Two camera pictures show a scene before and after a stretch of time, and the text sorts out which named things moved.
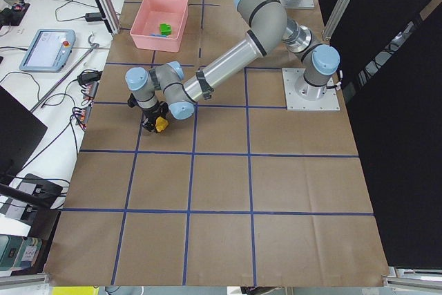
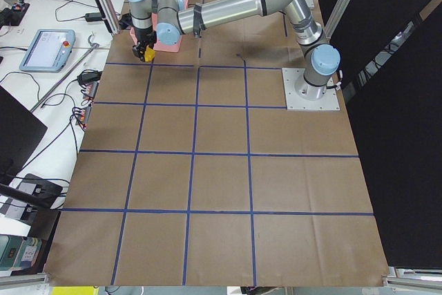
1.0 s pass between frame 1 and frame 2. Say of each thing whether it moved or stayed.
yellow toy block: moved
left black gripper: moved
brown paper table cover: stayed
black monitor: stayed
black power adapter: stayed
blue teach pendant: stayed
